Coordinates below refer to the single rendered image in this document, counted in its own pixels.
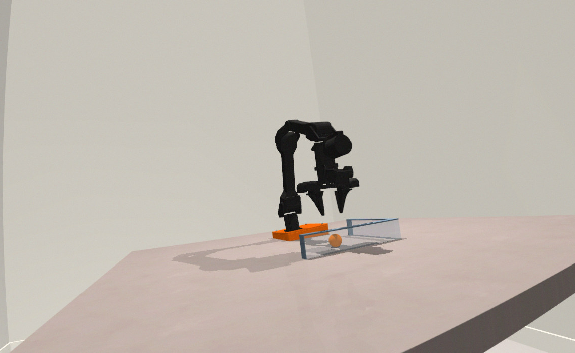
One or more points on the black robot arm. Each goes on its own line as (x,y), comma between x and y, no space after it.
(334,144)

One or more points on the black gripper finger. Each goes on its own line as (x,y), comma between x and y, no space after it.
(340,198)
(318,200)

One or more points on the low clear glass walls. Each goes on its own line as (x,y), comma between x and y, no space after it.
(346,239)

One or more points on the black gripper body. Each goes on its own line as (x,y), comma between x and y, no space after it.
(315,186)

